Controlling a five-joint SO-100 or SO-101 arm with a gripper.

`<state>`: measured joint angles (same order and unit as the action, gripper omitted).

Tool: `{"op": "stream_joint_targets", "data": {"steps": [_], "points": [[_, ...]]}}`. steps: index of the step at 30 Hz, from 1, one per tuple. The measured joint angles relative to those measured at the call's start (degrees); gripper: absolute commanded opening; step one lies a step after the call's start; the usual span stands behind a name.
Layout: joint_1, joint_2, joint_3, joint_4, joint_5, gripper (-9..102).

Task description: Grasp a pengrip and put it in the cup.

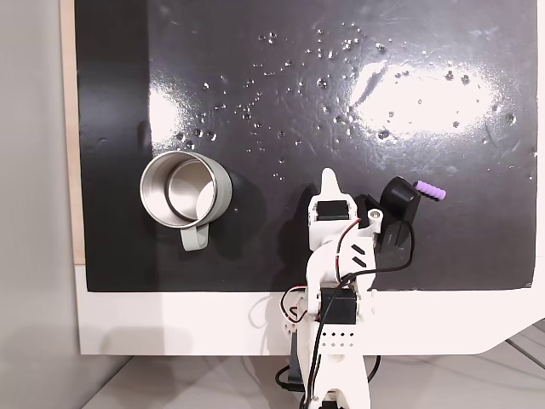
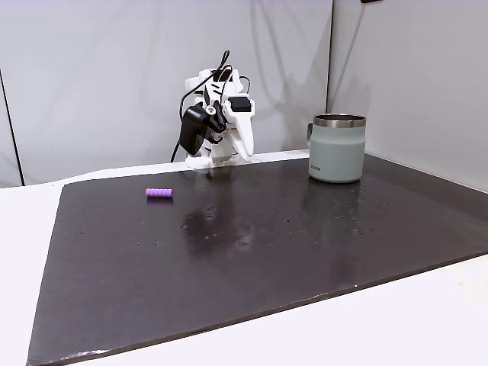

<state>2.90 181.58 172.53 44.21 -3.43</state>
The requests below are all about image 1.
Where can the purple ribbed pen grip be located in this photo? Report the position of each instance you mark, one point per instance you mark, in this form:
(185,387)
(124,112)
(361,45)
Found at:
(430,191)

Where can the black glossy mat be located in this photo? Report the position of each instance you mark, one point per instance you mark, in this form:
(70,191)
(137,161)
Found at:
(272,238)

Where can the sage green steel mug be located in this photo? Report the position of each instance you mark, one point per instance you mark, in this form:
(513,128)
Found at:
(158,189)

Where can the light wooden board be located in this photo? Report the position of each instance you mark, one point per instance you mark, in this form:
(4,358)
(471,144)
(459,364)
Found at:
(68,128)

